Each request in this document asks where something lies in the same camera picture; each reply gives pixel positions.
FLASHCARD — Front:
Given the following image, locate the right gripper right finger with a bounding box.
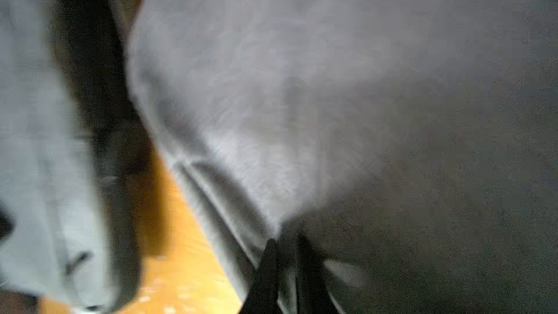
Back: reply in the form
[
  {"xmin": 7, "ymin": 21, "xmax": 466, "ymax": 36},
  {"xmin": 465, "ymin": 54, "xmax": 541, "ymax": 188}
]
[{"xmin": 296, "ymin": 235, "xmax": 339, "ymax": 314}]

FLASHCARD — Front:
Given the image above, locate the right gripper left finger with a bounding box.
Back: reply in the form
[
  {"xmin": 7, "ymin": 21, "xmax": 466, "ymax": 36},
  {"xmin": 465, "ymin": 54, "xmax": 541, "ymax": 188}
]
[{"xmin": 239, "ymin": 239, "xmax": 279, "ymax": 314}]

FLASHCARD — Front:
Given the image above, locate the grey bag with straps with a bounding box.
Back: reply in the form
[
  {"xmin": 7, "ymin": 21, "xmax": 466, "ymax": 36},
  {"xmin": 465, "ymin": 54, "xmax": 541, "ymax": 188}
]
[{"xmin": 128, "ymin": 0, "xmax": 557, "ymax": 313}]

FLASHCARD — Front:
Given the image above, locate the grey laptop sleeve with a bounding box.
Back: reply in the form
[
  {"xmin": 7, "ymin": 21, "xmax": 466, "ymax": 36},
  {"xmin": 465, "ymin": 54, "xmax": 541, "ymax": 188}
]
[{"xmin": 1, "ymin": 0, "xmax": 147, "ymax": 313}]

